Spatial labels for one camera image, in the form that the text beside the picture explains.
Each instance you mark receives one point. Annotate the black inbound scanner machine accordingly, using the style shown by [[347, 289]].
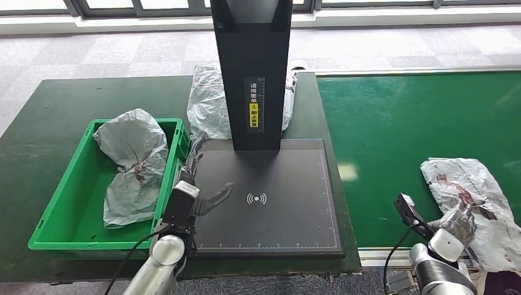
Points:
[[285, 203]]

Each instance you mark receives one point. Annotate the green conveyor belt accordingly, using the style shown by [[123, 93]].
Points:
[[386, 142]]

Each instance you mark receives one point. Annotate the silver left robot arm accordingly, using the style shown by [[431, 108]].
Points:
[[162, 260]]

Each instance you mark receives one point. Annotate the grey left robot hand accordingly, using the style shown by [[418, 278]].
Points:
[[213, 197]]

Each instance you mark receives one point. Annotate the grey crumpled plastic parcel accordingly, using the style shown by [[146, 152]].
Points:
[[207, 110], [130, 138]]

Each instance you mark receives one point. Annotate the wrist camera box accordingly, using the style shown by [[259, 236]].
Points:
[[181, 203], [407, 209]]

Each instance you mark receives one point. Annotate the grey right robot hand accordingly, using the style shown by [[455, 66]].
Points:
[[458, 226]]

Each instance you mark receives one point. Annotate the white window sill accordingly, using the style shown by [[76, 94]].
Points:
[[366, 18]]

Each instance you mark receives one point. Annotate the dark green table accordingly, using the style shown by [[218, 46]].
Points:
[[49, 106]]

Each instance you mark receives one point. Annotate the black yellow instruction sticker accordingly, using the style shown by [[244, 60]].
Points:
[[254, 106]]

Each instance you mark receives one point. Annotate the green plastic delivery crate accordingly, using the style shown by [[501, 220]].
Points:
[[81, 228]]

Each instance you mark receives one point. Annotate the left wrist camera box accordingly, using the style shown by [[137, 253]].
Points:
[[181, 203]]

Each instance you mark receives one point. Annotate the dark window frame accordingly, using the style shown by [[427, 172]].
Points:
[[77, 8]]

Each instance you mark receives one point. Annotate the grey parcel with red print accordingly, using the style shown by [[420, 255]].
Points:
[[488, 228]]

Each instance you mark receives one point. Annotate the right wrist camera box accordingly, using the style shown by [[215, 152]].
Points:
[[407, 209]]

